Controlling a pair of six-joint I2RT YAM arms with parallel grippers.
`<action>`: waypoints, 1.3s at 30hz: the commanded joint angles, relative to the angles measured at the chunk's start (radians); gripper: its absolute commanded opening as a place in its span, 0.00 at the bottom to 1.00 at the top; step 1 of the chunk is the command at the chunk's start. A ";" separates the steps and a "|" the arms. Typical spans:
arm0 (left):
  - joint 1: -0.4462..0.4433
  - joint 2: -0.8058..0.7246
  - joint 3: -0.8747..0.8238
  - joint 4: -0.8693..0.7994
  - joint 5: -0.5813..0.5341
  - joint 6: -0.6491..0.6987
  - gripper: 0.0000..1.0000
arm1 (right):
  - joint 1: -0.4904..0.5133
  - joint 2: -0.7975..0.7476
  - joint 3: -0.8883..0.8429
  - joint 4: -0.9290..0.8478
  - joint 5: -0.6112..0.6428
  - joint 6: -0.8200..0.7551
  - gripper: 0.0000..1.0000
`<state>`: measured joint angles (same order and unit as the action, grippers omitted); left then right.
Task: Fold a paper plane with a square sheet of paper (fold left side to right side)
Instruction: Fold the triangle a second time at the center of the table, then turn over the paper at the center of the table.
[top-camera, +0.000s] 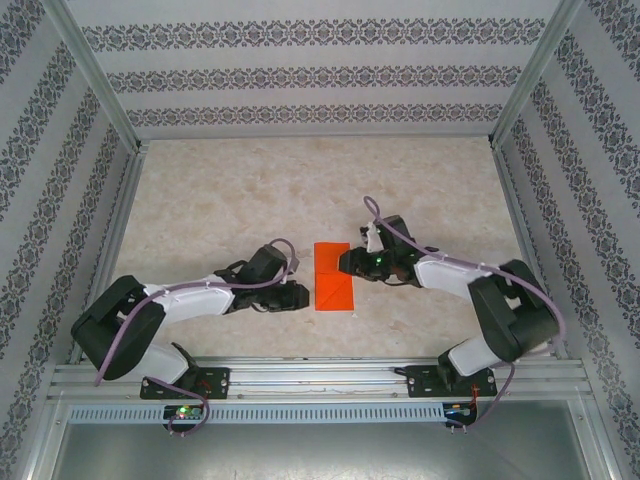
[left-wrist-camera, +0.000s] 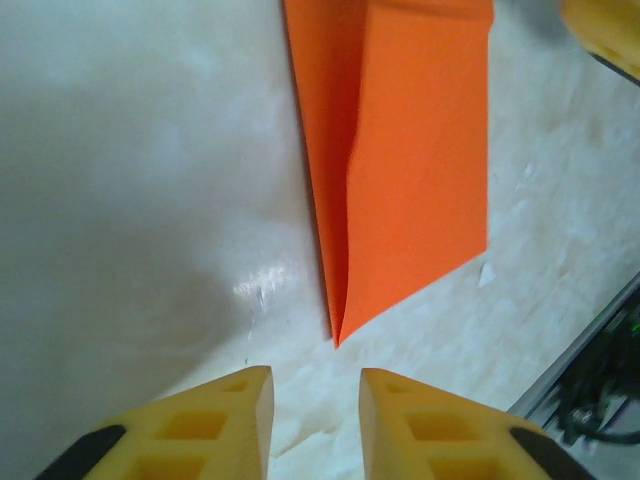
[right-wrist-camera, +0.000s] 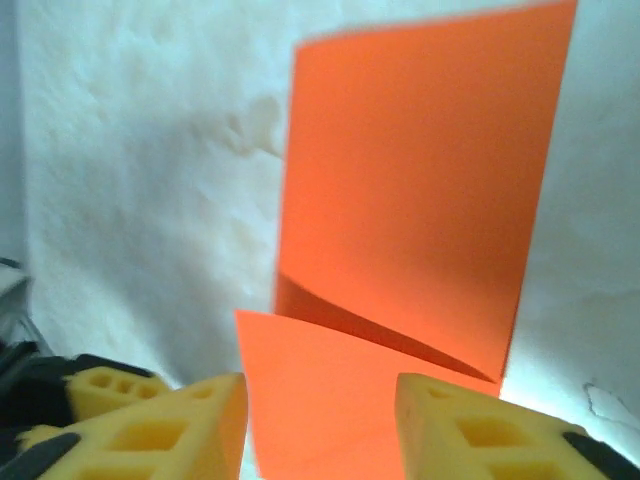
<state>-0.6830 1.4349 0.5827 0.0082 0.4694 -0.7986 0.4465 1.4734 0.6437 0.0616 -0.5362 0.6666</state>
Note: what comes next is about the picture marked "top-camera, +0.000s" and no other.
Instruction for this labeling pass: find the orange square paper sheet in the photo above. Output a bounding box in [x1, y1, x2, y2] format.
[313, 241, 356, 312]

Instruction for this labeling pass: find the grey sheet metal tray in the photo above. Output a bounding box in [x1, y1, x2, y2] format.
[19, 399, 621, 480]

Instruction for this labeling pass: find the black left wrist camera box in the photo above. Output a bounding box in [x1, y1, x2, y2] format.
[247, 244, 289, 284]

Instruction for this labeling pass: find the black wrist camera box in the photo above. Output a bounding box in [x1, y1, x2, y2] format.
[247, 244, 289, 284]
[377, 215, 416, 261]

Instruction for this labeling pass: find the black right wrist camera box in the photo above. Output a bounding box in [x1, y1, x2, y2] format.
[377, 215, 416, 261]

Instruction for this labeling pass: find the wide aluminium mounting rail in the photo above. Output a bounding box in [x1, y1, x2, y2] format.
[47, 355, 594, 401]

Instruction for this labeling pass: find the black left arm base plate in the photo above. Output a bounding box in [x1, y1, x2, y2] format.
[139, 367, 232, 401]

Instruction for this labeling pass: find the grey slotted cable duct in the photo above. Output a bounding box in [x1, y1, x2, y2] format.
[67, 403, 446, 425]

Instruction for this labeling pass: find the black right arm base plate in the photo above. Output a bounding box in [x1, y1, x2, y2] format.
[407, 364, 499, 400]

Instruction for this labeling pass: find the thin aluminium wall rail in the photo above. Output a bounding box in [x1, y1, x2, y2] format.
[134, 130, 494, 142]

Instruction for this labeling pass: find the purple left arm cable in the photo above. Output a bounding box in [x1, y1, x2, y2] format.
[93, 237, 301, 440]

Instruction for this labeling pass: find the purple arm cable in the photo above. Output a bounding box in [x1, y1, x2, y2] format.
[93, 237, 301, 440]
[362, 195, 569, 437]

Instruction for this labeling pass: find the aluminium side rail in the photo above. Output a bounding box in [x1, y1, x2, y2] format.
[489, 139, 569, 359]
[69, 142, 151, 364]

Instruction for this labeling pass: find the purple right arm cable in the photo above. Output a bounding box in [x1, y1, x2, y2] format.
[362, 195, 569, 437]

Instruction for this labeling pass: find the aluminium frame post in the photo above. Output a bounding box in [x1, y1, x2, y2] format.
[487, 0, 586, 149]
[39, 0, 144, 154]

